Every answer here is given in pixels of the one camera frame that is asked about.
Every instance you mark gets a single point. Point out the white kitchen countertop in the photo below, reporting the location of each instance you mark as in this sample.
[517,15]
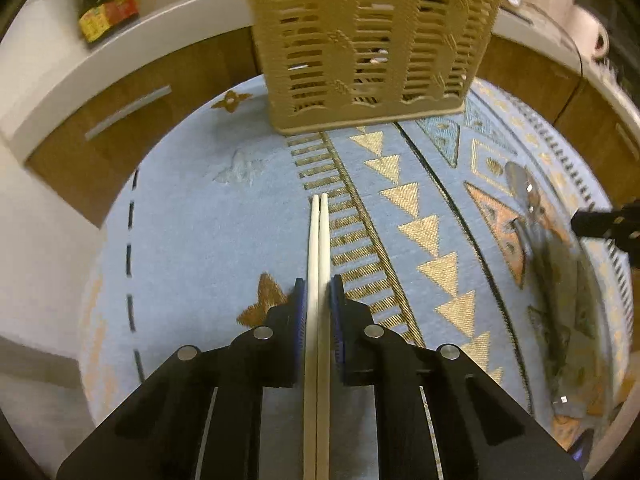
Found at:
[60,75]

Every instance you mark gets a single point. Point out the yellow plastic utensil basket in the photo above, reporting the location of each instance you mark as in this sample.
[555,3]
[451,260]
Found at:
[310,85]

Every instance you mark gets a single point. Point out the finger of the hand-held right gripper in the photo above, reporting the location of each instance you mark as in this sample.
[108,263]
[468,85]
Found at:
[615,227]

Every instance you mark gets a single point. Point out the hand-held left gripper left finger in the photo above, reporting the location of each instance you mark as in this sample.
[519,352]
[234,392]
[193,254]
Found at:
[280,350]

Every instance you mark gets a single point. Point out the wooden chopstick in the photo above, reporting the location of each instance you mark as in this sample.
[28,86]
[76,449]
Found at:
[324,240]
[312,240]

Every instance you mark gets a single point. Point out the shiny metal spoon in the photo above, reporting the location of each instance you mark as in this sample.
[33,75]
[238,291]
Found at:
[520,180]

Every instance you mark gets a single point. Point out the blue patterned tablecloth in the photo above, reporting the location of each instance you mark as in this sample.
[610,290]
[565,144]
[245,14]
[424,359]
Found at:
[200,220]

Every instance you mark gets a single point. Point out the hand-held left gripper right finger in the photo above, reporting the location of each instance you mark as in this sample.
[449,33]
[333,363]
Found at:
[350,350]

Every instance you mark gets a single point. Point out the small dark sauce bottle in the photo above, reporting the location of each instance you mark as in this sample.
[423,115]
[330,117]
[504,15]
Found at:
[95,22]

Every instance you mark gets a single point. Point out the wooden base cabinet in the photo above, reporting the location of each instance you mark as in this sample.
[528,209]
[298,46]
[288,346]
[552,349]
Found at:
[200,90]

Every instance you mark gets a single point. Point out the white tall cabinet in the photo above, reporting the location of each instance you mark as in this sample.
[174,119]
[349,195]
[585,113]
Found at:
[40,260]

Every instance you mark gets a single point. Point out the white electric kettle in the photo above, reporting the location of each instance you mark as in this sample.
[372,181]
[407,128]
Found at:
[587,30]

